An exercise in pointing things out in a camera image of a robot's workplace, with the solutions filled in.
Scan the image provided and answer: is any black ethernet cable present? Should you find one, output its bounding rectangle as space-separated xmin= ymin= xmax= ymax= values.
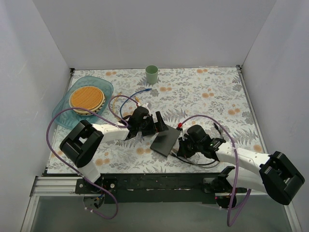
xmin=172 ymin=123 xmax=222 ymax=166

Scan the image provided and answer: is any black network switch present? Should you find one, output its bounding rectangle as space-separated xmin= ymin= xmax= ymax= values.
xmin=150 ymin=126 xmax=180 ymax=158

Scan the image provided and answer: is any yellow ethernet cable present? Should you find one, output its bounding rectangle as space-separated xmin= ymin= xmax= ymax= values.
xmin=108 ymin=92 xmax=142 ymax=121

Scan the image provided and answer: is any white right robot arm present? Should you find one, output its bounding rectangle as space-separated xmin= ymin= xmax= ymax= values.
xmin=177 ymin=124 xmax=305 ymax=205

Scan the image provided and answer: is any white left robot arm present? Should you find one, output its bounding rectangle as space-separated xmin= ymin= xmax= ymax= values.
xmin=60 ymin=106 xmax=169 ymax=193

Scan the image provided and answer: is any floral table mat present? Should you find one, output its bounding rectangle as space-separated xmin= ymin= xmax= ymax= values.
xmin=47 ymin=67 xmax=263 ymax=175

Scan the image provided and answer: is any green plastic cup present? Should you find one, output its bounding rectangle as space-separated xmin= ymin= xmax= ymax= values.
xmin=145 ymin=65 xmax=158 ymax=85

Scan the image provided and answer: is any orange woven plate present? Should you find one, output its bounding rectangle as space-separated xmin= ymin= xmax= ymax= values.
xmin=69 ymin=86 xmax=106 ymax=113

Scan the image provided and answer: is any teal plastic tray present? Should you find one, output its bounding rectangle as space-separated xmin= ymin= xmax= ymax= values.
xmin=52 ymin=76 xmax=113 ymax=129

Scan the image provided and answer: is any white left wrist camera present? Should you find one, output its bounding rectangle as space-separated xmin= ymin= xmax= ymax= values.
xmin=141 ymin=102 xmax=151 ymax=111

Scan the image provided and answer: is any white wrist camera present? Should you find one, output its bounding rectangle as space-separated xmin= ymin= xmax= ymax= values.
xmin=141 ymin=102 xmax=151 ymax=111
xmin=176 ymin=123 xmax=191 ymax=140

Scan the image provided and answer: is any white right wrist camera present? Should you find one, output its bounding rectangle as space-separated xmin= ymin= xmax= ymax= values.
xmin=176 ymin=123 xmax=191 ymax=140

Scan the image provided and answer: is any blue ethernet cable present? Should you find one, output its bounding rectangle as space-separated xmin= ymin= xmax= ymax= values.
xmin=119 ymin=88 xmax=153 ymax=141

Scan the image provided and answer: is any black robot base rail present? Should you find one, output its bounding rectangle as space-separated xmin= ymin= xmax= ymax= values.
xmin=75 ymin=172 xmax=232 ymax=204

